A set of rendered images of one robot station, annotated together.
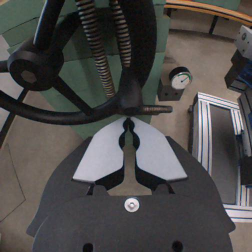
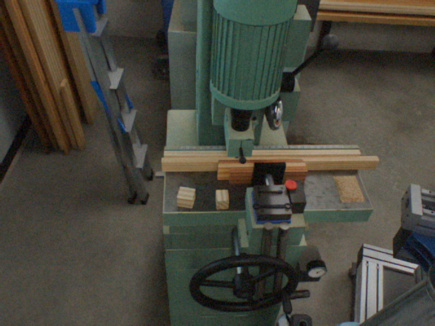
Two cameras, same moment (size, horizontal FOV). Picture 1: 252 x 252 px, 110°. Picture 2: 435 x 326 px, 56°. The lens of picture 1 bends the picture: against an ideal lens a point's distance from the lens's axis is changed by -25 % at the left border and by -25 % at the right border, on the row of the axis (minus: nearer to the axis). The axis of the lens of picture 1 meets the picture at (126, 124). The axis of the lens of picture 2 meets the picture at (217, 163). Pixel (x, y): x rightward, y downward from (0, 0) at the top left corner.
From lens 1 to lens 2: 1.04 m
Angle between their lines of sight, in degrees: 16
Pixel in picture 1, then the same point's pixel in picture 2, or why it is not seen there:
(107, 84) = (263, 283)
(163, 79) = (301, 262)
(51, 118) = (224, 307)
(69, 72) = (213, 255)
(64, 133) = (115, 311)
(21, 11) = (200, 219)
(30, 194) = not seen: outside the picture
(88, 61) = not seen: hidden behind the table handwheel
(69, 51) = (224, 243)
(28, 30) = (197, 229)
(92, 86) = not seen: hidden behind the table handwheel
